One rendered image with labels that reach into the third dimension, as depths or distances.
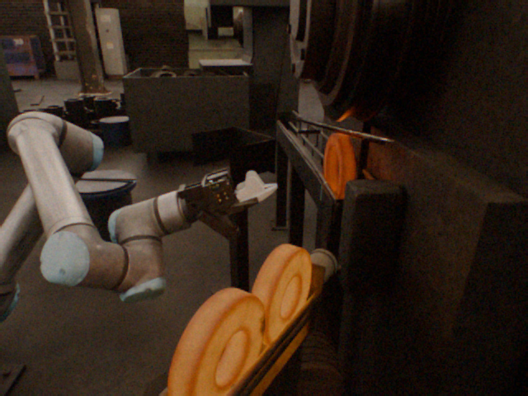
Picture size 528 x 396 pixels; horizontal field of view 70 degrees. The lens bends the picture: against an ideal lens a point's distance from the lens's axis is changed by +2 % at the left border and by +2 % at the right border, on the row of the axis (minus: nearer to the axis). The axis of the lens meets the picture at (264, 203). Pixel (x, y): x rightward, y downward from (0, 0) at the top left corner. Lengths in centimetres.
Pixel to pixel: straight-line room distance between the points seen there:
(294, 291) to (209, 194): 30
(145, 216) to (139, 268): 12
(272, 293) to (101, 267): 35
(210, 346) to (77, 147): 91
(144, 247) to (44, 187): 25
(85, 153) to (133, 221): 44
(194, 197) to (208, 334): 46
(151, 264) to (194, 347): 41
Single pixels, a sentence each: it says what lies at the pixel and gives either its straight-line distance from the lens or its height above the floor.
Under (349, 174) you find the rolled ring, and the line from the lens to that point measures 91.
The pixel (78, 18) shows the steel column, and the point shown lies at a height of 127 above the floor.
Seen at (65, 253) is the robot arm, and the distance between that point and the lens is 72.
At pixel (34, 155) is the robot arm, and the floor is 81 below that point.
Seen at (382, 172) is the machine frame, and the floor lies 79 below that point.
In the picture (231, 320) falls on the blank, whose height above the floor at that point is 78.
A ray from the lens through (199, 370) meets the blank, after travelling 42.
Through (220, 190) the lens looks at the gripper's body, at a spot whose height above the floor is 77.
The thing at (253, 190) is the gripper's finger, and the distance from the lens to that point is 81.
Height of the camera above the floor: 107
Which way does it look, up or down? 25 degrees down
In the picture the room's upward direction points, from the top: straight up
